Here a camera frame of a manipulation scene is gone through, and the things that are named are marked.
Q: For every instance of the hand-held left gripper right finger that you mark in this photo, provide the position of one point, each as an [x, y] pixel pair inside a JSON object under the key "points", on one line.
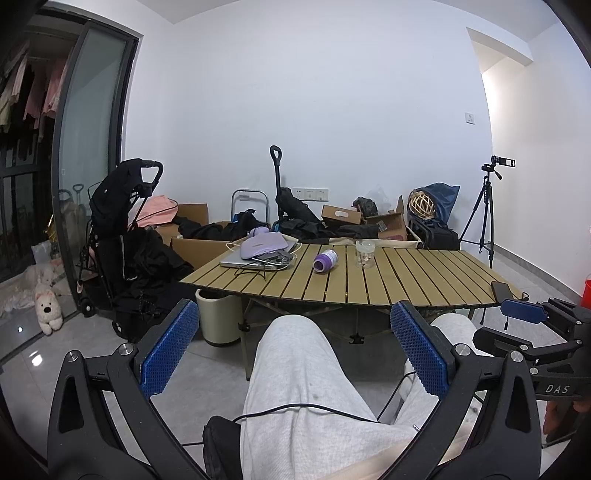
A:
{"points": [[421, 356]]}

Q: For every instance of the glass sliding door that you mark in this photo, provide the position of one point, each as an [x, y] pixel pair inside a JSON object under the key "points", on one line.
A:
{"points": [[92, 115]]}

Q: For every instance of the person's left leg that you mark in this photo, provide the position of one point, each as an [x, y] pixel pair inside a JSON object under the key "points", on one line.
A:
{"points": [[304, 383]]}

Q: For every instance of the black tripod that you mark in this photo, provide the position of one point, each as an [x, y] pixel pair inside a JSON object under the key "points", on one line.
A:
{"points": [[485, 207]]}

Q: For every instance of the person's right leg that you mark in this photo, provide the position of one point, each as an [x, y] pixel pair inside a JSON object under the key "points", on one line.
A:
{"points": [[455, 328]]}

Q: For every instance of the black phone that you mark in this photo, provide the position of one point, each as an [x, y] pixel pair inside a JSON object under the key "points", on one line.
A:
{"points": [[501, 290]]}

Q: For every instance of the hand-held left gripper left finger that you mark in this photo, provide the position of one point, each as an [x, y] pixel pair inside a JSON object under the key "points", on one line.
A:
{"points": [[170, 347]]}

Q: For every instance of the beige trash bin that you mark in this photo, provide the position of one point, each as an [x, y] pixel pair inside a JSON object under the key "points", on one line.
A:
{"points": [[217, 318]]}

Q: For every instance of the clear glass jar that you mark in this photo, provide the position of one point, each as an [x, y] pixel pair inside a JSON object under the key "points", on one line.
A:
{"points": [[364, 256]]}

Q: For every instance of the white plastic bag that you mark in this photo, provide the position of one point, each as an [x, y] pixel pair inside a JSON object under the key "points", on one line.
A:
{"points": [[44, 253]]}

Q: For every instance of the white plush dog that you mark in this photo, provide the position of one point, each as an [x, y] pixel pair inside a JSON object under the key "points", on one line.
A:
{"points": [[47, 309]]}

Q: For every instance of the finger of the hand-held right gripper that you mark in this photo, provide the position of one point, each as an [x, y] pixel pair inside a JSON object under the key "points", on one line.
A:
{"points": [[522, 312], [501, 342]]}

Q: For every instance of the black stroller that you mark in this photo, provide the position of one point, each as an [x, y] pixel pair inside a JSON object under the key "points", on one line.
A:
{"points": [[117, 194]]}

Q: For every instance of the dark camouflage bag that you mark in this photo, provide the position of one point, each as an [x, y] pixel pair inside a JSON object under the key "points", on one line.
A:
{"points": [[366, 206]]}

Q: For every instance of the purple pouch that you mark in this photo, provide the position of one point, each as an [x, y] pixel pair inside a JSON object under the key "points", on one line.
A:
{"points": [[263, 244]]}

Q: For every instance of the folding step stool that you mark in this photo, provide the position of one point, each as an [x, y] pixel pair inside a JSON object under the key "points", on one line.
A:
{"points": [[249, 203]]}

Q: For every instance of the blue fabric bag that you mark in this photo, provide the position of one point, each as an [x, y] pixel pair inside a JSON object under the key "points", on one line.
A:
{"points": [[445, 198]]}

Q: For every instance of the silver laptop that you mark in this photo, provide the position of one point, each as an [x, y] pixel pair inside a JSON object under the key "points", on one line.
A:
{"points": [[231, 263]]}

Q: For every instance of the wooden slat folding table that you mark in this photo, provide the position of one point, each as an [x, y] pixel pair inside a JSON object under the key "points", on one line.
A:
{"points": [[415, 277]]}

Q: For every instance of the small cardboard box with slot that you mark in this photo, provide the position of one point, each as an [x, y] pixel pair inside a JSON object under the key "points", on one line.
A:
{"points": [[341, 216]]}

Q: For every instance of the wall socket row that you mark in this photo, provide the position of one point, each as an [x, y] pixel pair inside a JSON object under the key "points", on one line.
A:
{"points": [[310, 194]]}

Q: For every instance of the person's leg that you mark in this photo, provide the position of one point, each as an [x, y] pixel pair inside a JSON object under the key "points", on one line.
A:
{"points": [[455, 328], [304, 383]]}

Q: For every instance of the purple headphones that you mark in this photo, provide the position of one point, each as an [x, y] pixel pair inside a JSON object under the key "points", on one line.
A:
{"points": [[258, 230]]}

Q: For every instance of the hanging clothes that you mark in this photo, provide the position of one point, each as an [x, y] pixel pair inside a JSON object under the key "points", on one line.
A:
{"points": [[27, 87]]}

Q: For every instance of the woven rattan ball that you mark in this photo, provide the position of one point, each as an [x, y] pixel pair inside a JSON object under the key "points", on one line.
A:
{"points": [[422, 204]]}

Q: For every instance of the red bucket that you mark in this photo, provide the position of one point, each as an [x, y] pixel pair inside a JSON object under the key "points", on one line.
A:
{"points": [[587, 291]]}

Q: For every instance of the large open cardboard box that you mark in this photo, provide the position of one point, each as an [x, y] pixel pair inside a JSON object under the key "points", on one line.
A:
{"points": [[198, 251]]}

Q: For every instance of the black bag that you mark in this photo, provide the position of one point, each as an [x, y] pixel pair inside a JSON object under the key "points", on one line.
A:
{"points": [[441, 237]]}

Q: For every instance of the open cardboard box red label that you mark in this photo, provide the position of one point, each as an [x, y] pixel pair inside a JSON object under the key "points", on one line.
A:
{"points": [[392, 226]]}

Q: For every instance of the pile of black clothes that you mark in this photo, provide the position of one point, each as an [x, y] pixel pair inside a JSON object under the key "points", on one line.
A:
{"points": [[147, 267]]}

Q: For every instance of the person's right hand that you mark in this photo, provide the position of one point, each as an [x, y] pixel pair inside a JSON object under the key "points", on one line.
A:
{"points": [[564, 421]]}

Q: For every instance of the pink cloth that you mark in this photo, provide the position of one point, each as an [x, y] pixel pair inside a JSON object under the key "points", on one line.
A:
{"points": [[157, 210]]}

